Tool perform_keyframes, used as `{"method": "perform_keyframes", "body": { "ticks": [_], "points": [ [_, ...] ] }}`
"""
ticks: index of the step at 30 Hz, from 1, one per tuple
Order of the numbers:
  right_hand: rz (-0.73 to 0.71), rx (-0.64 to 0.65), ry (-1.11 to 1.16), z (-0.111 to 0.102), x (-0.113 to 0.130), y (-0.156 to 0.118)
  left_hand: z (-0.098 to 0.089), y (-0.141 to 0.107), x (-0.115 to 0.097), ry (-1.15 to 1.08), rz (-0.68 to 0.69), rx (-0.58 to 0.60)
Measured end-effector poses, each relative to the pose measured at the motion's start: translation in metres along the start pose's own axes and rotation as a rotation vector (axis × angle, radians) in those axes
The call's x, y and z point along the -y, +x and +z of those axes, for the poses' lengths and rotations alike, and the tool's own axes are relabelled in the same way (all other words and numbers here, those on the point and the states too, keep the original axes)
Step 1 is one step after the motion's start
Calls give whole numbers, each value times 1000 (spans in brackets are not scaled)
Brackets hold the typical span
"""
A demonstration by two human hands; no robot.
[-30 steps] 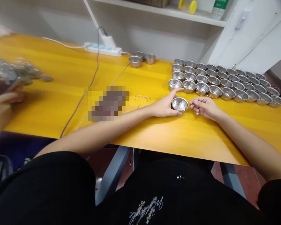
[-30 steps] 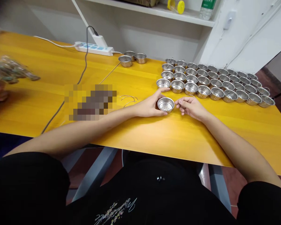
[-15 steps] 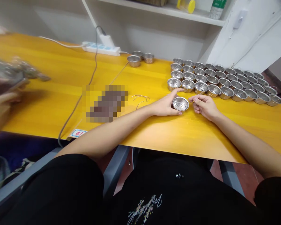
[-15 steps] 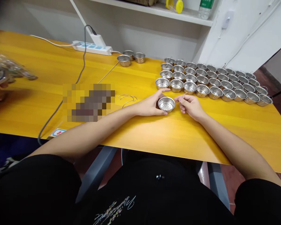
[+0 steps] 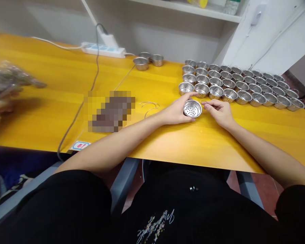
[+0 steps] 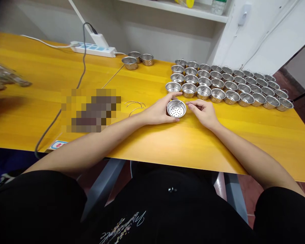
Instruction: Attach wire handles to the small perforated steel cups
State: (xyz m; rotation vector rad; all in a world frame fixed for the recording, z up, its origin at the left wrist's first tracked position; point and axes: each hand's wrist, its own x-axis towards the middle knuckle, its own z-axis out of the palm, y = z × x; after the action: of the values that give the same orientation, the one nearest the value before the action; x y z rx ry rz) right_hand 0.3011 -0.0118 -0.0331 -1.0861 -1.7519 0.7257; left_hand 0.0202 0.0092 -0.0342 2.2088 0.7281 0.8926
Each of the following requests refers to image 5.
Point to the white wall shelf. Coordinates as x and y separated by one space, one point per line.
193 7

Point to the person's right hand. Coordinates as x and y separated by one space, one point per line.
222 113

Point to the clear bag of metal parts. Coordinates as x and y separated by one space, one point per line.
10 76

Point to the red and white sticker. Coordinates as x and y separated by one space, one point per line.
81 145

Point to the perforated steel strainer basket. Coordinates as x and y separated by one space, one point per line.
192 109

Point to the person's left hand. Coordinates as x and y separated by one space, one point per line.
174 113

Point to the white power strip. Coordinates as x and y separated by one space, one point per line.
104 50

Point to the person's body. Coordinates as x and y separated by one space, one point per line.
152 211

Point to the white plug charger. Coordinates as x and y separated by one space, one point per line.
108 39

